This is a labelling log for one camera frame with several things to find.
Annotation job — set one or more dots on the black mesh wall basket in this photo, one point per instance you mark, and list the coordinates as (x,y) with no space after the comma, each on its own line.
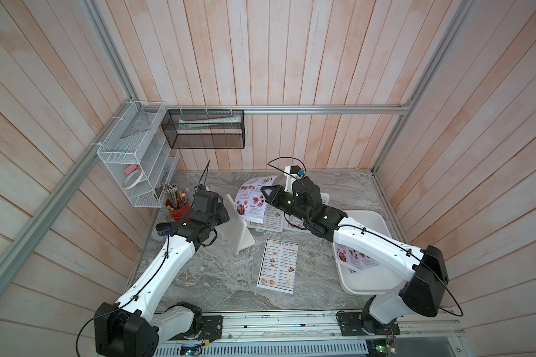
(204,129)

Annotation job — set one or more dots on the pink new menu sheet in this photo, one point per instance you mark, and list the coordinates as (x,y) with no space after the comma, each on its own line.
(250,203)

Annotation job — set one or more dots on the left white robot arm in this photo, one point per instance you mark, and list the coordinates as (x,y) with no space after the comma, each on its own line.
(131,326)

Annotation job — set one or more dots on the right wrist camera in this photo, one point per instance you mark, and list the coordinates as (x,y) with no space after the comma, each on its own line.
(292,173)

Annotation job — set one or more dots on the aluminium rail base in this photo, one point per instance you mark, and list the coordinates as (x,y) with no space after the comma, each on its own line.
(287,326)

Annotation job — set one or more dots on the blue white stapler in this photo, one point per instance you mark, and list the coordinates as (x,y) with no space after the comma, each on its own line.
(163,229)

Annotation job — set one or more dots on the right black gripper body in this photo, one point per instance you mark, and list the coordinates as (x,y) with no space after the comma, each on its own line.
(289,204)

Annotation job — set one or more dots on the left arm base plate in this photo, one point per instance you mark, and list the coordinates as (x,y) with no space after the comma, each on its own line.
(210,329)

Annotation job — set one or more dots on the white plastic tray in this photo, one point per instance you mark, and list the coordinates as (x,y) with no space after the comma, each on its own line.
(376,281)

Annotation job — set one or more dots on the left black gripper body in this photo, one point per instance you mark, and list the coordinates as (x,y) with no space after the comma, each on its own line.
(217,219)

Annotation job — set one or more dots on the red pencil cup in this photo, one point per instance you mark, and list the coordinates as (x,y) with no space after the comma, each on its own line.
(176,201)

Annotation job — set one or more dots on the white wire wall shelf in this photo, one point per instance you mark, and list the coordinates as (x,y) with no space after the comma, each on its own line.
(136,140)

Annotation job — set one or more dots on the old dim sum menu sheet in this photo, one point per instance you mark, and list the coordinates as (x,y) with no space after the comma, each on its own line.
(278,266)

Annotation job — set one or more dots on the white tape roll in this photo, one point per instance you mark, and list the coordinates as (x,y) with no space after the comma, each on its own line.
(133,179)

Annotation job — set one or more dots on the pink menu sheet in tray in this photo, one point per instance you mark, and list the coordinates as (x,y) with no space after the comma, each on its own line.
(353,259)

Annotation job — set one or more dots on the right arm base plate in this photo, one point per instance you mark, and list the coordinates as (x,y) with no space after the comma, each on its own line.
(360,324)

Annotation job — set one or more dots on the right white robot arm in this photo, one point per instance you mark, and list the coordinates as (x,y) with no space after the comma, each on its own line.
(421,274)

